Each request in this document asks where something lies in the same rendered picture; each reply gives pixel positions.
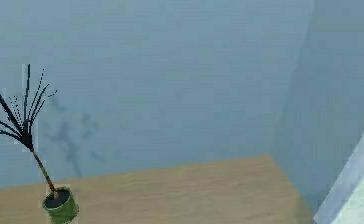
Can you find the dark plant in green pot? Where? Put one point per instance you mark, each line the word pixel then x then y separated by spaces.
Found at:
pixel 61 208

